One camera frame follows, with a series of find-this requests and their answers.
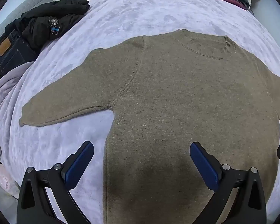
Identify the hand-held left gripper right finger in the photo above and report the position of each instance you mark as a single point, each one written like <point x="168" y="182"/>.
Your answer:
<point x="204" y="165"/>

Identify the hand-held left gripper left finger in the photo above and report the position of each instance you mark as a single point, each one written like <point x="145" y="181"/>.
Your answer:
<point x="80" y="162"/>

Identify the olive brown knit sweater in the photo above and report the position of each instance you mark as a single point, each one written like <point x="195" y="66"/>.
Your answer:
<point x="177" y="98"/>

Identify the clear plastic bag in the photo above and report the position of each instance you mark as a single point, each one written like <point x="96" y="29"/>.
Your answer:
<point x="2" y="179"/>

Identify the crumpled lilac quilt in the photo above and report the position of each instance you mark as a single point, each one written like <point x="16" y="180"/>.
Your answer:
<point x="7" y="93"/>

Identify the dark blue jeans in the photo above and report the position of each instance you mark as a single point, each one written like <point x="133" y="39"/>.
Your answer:
<point x="11" y="53"/>

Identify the black jacket with badge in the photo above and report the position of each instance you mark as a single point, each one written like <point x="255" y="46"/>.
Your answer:
<point x="37" y="23"/>

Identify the lilac plush blanket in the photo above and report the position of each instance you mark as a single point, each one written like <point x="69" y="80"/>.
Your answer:
<point x="130" y="14"/>

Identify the grey padded headboard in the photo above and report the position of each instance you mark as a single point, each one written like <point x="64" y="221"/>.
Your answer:
<point x="16" y="9"/>

